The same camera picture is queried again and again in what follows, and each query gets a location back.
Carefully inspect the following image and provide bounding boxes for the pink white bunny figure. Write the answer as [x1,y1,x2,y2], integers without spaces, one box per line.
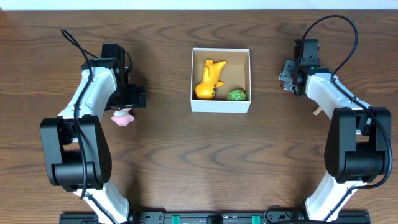
[111,108,134,127]

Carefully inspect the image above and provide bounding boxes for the green patterned ball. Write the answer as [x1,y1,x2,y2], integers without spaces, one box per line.
[227,90,248,101]

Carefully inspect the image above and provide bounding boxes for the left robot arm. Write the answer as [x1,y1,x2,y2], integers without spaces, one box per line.
[40,44,146,223]

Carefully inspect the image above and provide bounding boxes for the wooden pellet drum toy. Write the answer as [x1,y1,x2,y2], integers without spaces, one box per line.
[313,106,322,116]

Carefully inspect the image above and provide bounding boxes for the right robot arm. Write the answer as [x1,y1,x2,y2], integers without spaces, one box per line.
[279,39,392,222]

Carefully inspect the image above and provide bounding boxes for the white cardboard box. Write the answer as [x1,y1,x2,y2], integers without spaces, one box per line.
[190,47,251,113]

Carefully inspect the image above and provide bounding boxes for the red grey toy truck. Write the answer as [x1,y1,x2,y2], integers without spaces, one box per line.
[279,72,294,92]

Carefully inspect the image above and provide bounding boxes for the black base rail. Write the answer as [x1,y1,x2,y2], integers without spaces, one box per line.
[59,208,371,224]

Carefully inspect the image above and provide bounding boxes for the orange rubber dog toy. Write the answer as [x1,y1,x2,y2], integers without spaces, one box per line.
[195,59,227,100]

